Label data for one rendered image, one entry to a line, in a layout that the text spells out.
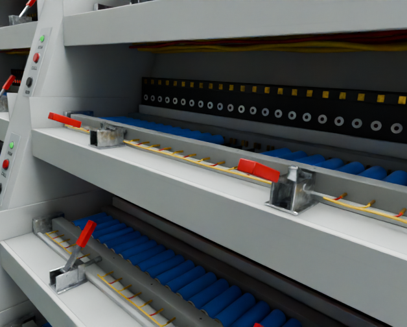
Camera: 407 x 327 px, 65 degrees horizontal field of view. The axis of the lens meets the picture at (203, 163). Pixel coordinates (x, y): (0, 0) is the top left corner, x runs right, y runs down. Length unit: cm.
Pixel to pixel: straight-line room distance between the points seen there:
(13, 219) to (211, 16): 45
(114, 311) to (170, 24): 34
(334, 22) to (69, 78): 45
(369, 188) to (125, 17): 35
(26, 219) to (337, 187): 50
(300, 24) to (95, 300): 38
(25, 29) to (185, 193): 54
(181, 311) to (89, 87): 42
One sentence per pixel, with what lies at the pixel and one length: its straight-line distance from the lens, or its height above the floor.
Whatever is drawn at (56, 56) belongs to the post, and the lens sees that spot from 60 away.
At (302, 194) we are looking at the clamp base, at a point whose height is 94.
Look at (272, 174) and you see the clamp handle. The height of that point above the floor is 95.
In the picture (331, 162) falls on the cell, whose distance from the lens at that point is 35.
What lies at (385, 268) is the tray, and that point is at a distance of 23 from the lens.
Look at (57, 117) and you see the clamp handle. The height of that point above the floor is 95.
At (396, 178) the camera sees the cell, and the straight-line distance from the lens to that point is 33.
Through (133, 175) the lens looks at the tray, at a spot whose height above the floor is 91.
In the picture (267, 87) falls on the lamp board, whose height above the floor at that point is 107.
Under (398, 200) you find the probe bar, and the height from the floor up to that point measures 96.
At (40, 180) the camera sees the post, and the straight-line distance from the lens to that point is 62.
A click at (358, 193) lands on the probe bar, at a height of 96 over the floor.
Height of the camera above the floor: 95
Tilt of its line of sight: level
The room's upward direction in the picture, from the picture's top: 16 degrees clockwise
